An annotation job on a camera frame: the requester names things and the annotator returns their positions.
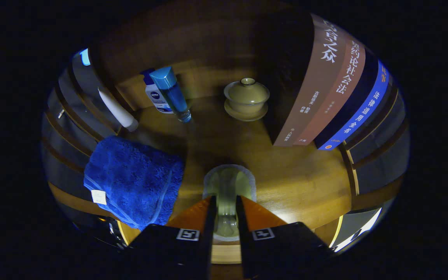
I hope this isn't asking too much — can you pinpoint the white bottle with blue cap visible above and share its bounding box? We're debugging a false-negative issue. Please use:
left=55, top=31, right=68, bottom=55
left=142, top=69, right=174, bottom=114

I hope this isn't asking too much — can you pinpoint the blue book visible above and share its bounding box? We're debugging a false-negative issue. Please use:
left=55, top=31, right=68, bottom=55
left=315, top=51, right=394, bottom=151

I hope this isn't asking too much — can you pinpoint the green handled white scrub brush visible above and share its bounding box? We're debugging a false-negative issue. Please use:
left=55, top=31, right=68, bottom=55
left=203, top=164, right=257, bottom=242

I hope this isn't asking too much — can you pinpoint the folded blue towel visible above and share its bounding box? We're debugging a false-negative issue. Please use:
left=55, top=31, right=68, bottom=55
left=83, top=135, right=186, bottom=231

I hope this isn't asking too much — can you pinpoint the dark brown book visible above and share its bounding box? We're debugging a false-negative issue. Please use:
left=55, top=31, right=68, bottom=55
left=255, top=8, right=355, bottom=147

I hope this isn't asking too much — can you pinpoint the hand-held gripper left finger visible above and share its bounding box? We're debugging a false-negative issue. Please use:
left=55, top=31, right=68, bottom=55
left=125, top=196, right=217, bottom=280

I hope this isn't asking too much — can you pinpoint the teal bottle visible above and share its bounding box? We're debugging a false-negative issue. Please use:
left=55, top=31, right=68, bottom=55
left=149, top=66, right=192, bottom=123

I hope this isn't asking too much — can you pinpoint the wooden cabinet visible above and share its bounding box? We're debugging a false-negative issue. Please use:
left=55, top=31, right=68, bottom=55
left=42, top=0, right=410, bottom=249

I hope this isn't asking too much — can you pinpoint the wooden countertop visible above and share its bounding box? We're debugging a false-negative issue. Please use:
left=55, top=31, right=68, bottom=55
left=48, top=70, right=364, bottom=246

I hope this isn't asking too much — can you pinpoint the reddish brown book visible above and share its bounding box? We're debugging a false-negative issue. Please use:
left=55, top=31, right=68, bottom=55
left=292, top=39, right=366, bottom=146

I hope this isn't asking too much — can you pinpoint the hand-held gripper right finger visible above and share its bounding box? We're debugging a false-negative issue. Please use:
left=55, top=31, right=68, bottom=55
left=235, top=195, right=335, bottom=280

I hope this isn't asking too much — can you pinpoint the beige lidded tea cup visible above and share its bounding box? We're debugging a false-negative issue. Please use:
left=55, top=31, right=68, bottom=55
left=224, top=77, right=270, bottom=122

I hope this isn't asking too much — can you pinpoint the white tube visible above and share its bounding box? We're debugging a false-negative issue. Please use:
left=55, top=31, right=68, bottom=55
left=98, top=86, right=139, bottom=132

